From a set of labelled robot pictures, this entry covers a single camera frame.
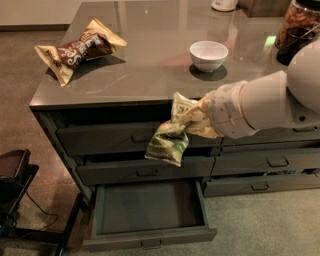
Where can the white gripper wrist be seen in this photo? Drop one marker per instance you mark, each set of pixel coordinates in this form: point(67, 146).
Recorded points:
point(226, 110)

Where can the green jalapeno chip bag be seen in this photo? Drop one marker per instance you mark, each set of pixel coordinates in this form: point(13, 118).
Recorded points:
point(170, 140)

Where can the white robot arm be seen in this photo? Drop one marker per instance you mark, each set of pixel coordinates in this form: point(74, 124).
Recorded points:
point(284, 99)

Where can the middle right drawer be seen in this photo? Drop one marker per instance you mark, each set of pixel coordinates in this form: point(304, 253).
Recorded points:
point(244, 164)

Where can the top left drawer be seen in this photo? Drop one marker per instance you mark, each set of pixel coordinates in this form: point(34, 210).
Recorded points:
point(107, 138)

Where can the top right drawer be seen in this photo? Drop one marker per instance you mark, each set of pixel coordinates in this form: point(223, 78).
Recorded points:
point(276, 135)

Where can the open bottom left drawer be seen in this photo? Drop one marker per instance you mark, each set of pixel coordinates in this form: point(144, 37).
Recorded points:
point(149, 216)

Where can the middle left drawer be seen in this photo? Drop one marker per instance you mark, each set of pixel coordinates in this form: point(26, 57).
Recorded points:
point(144, 170)

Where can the brown and yellow chip bag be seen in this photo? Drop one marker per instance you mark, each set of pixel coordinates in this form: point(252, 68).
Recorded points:
point(96, 41)

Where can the white ceramic bowl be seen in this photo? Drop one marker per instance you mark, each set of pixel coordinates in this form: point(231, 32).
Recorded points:
point(207, 56)

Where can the white container at back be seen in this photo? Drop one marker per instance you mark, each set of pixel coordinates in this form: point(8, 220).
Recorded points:
point(224, 5)

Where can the dark box at back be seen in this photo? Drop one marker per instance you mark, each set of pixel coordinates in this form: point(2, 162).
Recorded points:
point(264, 8)

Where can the black cup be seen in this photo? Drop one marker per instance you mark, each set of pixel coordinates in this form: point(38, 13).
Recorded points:
point(295, 39)

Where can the glass jar of nuts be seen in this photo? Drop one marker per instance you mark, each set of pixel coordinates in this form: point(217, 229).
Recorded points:
point(300, 13)

